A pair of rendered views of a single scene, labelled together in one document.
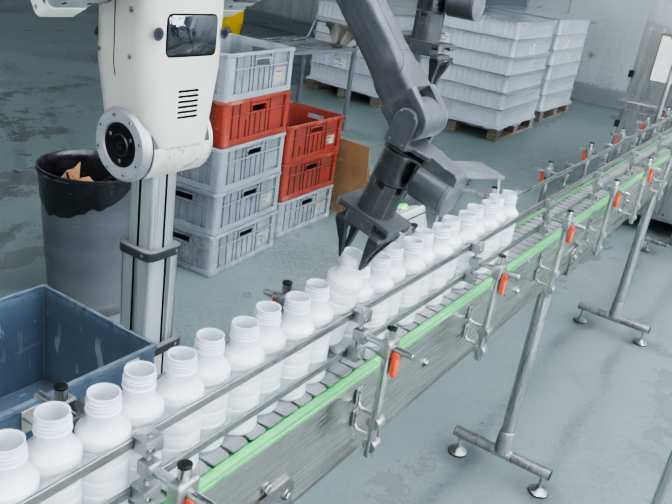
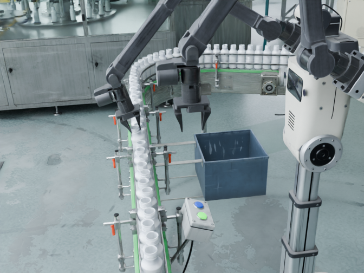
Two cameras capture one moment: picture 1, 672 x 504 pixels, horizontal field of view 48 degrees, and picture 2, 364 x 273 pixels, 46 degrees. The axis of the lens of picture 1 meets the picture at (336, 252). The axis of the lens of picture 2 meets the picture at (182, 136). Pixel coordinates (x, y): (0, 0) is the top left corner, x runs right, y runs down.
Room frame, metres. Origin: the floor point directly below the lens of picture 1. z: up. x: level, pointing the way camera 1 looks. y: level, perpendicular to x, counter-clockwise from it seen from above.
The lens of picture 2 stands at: (2.49, -0.86, 1.96)
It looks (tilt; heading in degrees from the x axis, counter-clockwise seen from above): 26 degrees down; 143
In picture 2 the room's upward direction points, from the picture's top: 2 degrees counter-clockwise
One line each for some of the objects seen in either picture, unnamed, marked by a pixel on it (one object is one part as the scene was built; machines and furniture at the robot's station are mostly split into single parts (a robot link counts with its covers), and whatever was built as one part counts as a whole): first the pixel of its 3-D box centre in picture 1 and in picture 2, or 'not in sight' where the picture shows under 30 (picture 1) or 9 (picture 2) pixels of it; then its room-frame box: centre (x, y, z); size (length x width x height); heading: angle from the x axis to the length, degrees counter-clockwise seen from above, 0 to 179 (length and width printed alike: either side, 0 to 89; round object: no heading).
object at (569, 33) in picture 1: (526, 61); not in sight; (9.69, -1.98, 0.59); 1.25 x 1.03 x 1.17; 150
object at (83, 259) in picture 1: (91, 235); not in sight; (2.99, 1.06, 0.32); 0.45 x 0.45 x 0.64
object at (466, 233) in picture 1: (459, 249); (147, 220); (1.49, -0.26, 1.08); 0.06 x 0.06 x 0.17
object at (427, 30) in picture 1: (427, 30); (190, 94); (1.56, -0.11, 1.51); 0.10 x 0.07 x 0.07; 59
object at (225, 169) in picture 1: (221, 152); not in sight; (3.76, 0.66, 0.55); 0.61 x 0.41 x 0.22; 156
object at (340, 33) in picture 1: (341, 40); not in sight; (6.65, 0.23, 0.85); 0.36 x 0.12 x 0.27; 59
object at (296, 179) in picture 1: (283, 166); not in sight; (4.42, 0.39, 0.33); 0.61 x 0.41 x 0.22; 152
